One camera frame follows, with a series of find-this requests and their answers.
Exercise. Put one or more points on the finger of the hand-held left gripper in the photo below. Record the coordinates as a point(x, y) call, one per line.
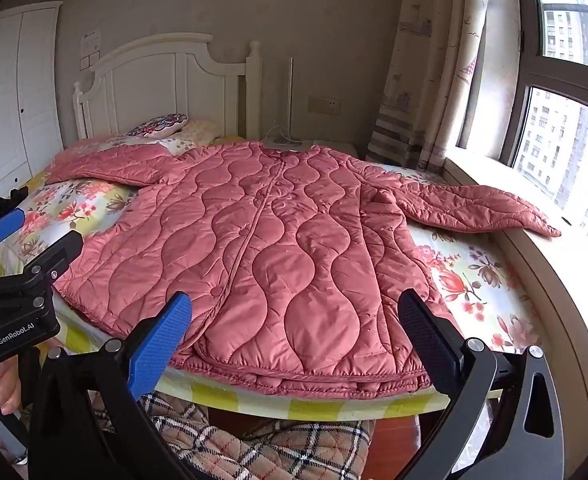
point(56, 255)
point(1, 227)

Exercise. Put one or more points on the peach pillow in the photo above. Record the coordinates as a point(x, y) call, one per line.
point(201, 132)

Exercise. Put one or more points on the floral bed sheet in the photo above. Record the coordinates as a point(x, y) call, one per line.
point(473, 280)

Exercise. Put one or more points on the beige windowsill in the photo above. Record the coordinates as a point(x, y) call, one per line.
point(538, 270)

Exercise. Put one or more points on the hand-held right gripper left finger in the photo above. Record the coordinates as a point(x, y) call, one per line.
point(156, 355)

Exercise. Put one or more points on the plaid quilted pants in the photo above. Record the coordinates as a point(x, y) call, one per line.
point(274, 450)

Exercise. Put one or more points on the white wardrobe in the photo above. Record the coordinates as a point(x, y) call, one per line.
point(9, 85)

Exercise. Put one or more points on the printed beige curtain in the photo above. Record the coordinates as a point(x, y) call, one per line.
point(423, 60)

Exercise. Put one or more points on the white wall note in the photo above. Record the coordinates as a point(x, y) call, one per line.
point(92, 41)

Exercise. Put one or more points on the dark framed window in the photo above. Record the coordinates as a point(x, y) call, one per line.
point(553, 125)

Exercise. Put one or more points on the wall socket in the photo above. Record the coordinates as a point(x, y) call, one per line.
point(324, 105)

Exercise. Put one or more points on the pink quilted jacket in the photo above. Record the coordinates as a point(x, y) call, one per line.
point(284, 260)

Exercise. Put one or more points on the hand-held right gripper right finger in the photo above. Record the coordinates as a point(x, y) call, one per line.
point(426, 340)

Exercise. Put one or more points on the wall switch panel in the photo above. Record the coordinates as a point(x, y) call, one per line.
point(89, 61)

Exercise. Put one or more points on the embroidered round pillow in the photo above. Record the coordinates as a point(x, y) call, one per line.
point(159, 125)

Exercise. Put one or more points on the white desk lamp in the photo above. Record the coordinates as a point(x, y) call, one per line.
point(290, 100)

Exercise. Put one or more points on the white bed headboard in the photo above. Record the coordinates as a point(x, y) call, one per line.
point(174, 85)

